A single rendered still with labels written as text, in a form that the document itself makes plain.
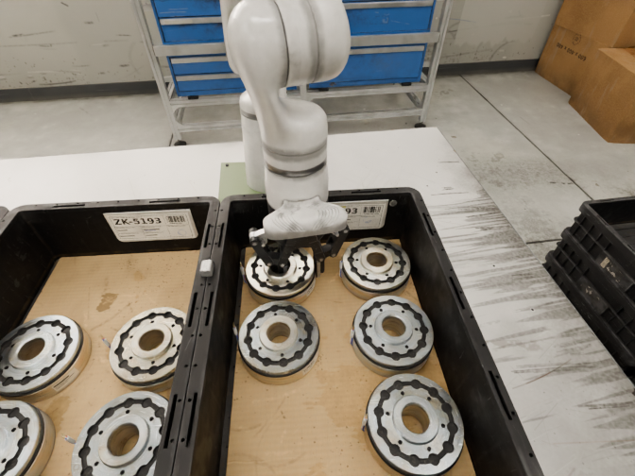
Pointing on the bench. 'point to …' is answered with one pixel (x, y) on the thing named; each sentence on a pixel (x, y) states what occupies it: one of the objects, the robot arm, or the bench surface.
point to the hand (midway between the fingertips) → (300, 267)
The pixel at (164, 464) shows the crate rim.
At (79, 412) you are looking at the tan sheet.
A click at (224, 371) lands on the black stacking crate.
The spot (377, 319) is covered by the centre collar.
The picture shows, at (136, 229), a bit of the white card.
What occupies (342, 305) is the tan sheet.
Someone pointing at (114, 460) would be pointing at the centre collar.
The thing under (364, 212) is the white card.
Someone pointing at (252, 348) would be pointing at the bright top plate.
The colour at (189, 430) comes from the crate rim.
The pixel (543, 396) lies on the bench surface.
